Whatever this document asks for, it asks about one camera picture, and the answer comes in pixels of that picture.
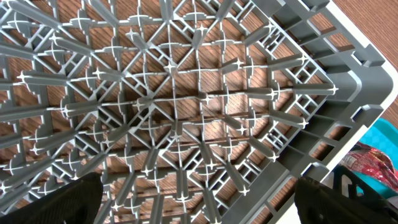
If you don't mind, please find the teal plastic serving tray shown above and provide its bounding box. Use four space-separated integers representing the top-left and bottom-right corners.
354 118 397 199

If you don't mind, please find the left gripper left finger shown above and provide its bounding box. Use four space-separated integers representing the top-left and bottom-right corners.
1 172 103 224

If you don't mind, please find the red snack wrapper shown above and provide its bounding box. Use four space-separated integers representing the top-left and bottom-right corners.
341 142 397 192

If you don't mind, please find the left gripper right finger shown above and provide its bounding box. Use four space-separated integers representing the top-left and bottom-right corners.
294 166 397 224

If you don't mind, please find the grey plastic dishwasher rack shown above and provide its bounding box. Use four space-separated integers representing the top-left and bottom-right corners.
1 0 397 223

